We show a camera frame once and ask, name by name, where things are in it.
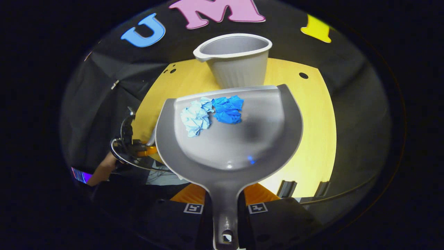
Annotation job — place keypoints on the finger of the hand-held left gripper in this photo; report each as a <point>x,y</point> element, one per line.
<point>149,151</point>

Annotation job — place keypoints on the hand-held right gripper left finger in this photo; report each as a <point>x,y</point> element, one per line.
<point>166,222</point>

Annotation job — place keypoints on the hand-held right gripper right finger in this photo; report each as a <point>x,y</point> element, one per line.
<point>277,222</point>

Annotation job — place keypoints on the light blue paper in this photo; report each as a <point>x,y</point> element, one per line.
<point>196,118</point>

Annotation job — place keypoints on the grey plastic dustpan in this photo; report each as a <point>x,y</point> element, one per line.
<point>236,146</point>

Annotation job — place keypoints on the dark blue paper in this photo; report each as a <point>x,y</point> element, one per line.
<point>227,109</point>

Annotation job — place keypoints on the ribbed grey garbage bin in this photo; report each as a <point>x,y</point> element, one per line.
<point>239,66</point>

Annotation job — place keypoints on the black table clamp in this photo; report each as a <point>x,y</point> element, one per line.
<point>287,189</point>
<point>322,189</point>

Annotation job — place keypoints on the black backdrop cloth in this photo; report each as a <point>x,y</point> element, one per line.
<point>104,104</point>

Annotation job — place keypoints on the colourful screen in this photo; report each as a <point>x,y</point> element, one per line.
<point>81,175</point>

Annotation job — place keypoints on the silver cloth clip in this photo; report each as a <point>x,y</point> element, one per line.
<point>114,84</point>

